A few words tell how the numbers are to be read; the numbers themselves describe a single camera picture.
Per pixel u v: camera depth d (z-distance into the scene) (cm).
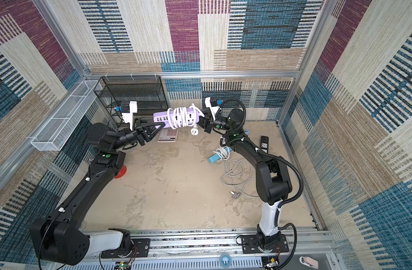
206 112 63
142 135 56
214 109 67
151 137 59
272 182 50
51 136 70
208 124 69
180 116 59
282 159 48
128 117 55
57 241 38
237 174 95
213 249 73
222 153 97
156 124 58
